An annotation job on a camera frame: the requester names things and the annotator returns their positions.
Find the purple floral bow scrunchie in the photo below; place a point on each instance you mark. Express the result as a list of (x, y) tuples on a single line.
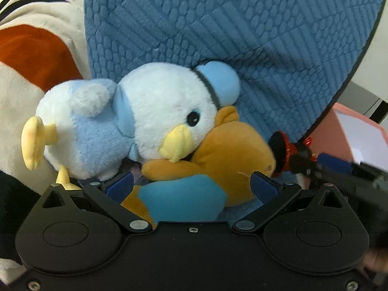
[(129, 166)]

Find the striped fleece blanket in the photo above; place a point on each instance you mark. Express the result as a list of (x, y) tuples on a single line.
[(43, 43)]

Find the red black rooster figurine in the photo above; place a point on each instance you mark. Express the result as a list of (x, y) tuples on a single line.
[(294, 157)]

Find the pink cardboard box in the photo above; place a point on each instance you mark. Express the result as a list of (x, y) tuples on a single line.
[(350, 136)]

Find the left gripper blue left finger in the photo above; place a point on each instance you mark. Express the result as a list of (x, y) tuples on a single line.
[(119, 187)]

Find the brown bear plush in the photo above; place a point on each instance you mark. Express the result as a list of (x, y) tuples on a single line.
[(217, 176)]

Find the blue textured chair cushion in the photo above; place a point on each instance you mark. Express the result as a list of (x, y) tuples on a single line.
[(294, 57)]

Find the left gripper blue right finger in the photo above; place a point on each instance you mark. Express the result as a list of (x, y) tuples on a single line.
[(264, 187)]

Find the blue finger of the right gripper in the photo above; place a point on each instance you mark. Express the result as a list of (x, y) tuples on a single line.
[(335, 164)]

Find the white blue duck plush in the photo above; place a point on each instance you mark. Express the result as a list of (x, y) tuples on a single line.
[(86, 128)]

